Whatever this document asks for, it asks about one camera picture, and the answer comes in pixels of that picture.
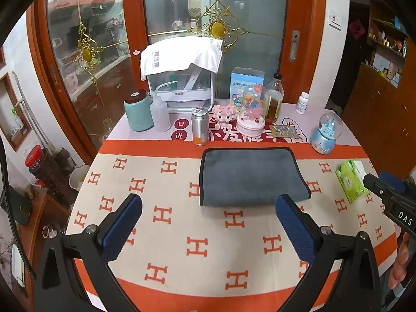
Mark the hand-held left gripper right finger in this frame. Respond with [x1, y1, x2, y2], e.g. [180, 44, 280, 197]
[275, 194, 381, 312]

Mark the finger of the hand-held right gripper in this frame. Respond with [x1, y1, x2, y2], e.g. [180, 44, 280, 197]
[363, 173, 395, 203]
[379, 171, 408, 193]

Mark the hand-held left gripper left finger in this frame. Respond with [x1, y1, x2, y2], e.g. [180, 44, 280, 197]
[32, 193, 144, 312]

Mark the grey towel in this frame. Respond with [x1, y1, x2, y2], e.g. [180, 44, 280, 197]
[199, 147, 311, 207]

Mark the person's right hand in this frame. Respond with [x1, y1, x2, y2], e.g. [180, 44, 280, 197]
[388, 232, 411, 290]

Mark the green tissue pack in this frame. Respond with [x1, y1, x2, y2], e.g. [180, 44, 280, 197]
[335, 160, 374, 205]

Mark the wooden cabinet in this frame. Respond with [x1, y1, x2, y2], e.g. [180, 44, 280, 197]
[341, 62, 416, 183]

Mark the white bucket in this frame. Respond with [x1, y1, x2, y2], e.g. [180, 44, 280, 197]
[68, 164, 90, 191]

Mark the blue snow globe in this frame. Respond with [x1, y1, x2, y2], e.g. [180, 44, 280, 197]
[309, 112, 342, 155]

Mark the dark brown basket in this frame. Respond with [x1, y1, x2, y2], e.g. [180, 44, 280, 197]
[29, 149, 79, 206]

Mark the orange and cream printed blanket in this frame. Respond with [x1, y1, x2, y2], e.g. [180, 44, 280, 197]
[65, 138, 402, 312]

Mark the lavender printed table mat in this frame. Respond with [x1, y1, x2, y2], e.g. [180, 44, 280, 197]
[106, 99, 361, 147]

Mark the silver blister pack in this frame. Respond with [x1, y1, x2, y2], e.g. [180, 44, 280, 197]
[268, 124, 300, 140]

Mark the dark green bag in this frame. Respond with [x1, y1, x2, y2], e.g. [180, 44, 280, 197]
[8, 185, 33, 225]

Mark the pink round music box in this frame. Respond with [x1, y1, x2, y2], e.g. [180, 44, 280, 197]
[236, 106, 266, 137]

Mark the red lidded jar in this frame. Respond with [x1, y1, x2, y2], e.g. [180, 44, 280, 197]
[24, 145, 44, 173]

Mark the white pill bottle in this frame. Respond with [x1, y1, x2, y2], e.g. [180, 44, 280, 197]
[296, 92, 310, 114]

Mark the teal jar with brown lid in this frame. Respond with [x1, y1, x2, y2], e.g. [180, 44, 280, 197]
[124, 89, 154, 132]

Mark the white squeeze bottle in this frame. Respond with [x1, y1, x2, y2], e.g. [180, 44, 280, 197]
[149, 81, 179, 133]

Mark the glass bottle with amber liquid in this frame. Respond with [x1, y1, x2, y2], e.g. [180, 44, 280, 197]
[264, 73, 284, 123]

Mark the silver and orange can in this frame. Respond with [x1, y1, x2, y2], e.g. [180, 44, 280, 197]
[191, 108, 209, 146]

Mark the pink pig block toy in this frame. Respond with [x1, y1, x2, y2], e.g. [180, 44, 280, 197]
[208, 105, 237, 125]

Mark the duck dome toy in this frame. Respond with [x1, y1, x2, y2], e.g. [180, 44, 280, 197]
[240, 84, 268, 111]

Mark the wooden shelf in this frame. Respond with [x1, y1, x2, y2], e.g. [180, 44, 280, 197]
[364, 0, 410, 88]

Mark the orange framed glass door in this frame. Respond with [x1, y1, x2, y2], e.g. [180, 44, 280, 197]
[28, 0, 144, 157]
[122, 0, 326, 105]

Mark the white clear storage box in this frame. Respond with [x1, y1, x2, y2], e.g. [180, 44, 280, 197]
[148, 67, 217, 109]

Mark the blue carton box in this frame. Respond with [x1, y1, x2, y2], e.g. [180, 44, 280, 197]
[229, 67, 264, 108]

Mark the white cloth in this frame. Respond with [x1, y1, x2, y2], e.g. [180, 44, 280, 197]
[140, 37, 224, 80]

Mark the silver door handle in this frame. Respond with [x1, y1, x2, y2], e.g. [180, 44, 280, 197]
[289, 30, 300, 62]

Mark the white light switch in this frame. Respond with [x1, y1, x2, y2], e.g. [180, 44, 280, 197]
[328, 8, 344, 30]

